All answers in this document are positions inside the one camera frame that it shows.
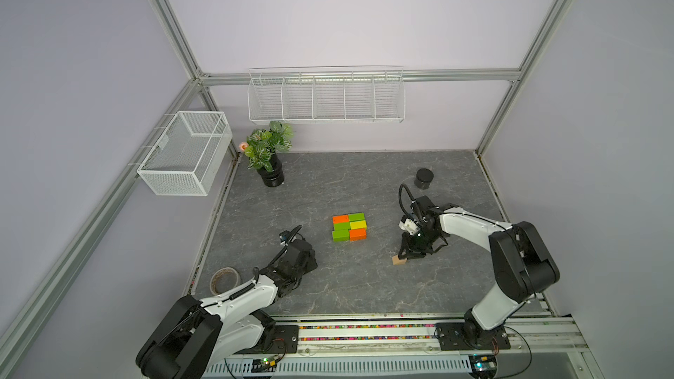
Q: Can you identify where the tan wooden triangle block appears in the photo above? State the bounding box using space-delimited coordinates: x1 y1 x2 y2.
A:
391 255 407 266

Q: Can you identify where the green block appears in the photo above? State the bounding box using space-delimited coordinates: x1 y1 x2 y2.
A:
349 212 365 222
332 230 350 242
333 222 351 231

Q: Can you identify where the orange block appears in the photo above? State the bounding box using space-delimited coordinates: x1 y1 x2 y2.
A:
349 228 368 241
332 215 349 225

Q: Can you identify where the yellow block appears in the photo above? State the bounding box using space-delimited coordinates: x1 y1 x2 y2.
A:
350 220 368 230

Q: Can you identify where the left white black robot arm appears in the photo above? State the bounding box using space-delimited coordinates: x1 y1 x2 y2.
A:
135 237 318 378

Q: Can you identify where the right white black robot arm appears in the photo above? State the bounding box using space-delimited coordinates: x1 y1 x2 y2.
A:
397 196 561 340

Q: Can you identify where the black cylinder container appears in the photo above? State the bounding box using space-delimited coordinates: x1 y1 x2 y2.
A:
414 168 435 191

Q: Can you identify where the tape roll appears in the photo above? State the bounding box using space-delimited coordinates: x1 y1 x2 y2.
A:
209 267 242 296

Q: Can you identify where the green potted plant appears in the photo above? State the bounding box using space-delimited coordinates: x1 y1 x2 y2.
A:
239 120 294 188

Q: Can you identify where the white mesh side basket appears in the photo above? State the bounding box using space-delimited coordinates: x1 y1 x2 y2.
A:
137 111 233 197

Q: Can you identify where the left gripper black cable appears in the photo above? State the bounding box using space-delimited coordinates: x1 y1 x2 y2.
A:
267 225 304 270

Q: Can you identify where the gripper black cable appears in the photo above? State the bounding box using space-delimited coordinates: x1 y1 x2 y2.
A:
397 183 417 219
267 225 304 270

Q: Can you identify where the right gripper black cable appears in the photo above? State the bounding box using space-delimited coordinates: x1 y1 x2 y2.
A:
397 183 417 219

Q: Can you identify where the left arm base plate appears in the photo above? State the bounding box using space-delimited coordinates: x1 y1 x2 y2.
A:
237 325 299 354

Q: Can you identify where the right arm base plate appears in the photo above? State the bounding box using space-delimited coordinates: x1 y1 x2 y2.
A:
434 320 511 352

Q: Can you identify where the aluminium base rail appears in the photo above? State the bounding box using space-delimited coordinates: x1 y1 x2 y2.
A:
274 313 589 356

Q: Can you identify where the white vented cable duct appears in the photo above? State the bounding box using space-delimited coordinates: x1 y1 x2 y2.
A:
203 355 472 378

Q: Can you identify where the long white wire basket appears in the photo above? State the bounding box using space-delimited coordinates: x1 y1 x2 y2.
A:
247 66 407 124

